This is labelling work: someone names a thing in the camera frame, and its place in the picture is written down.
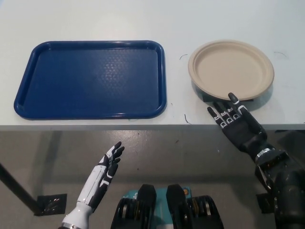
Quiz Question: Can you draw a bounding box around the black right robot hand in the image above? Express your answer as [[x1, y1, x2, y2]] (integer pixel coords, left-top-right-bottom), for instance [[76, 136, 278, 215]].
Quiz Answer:
[[206, 92, 271, 160]]

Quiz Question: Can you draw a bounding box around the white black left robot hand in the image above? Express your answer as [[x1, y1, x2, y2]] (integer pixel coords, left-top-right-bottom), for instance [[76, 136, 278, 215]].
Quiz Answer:
[[75, 141, 125, 212]]

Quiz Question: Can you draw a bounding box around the beige paper plate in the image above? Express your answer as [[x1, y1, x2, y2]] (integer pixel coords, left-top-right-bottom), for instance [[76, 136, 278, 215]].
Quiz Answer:
[[187, 40, 275, 101]]

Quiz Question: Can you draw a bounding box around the blue plastic tray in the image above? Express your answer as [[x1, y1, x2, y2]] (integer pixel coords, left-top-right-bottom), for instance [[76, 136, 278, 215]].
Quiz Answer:
[[13, 40, 167, 120]]

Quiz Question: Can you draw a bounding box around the black table leg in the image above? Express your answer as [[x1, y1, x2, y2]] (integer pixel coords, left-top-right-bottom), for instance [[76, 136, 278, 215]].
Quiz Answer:
[[0, 162, 40, 215]]

